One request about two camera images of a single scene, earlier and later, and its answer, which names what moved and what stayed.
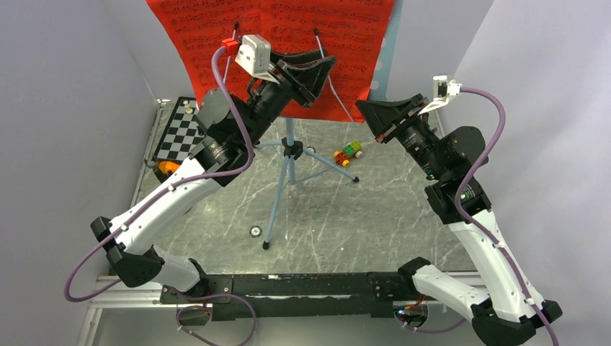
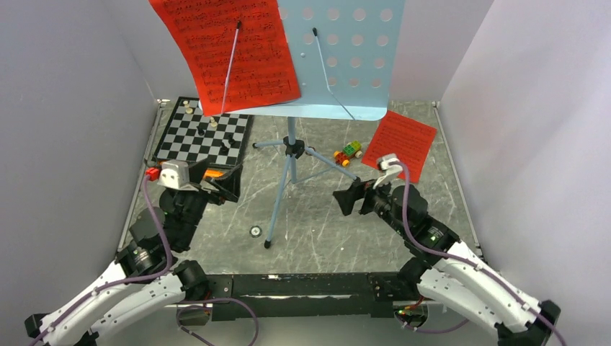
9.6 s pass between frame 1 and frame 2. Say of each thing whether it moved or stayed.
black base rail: stayed
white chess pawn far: stayed
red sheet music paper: stayed
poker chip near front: stayed
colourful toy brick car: stayed
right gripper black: moved
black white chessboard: stayed
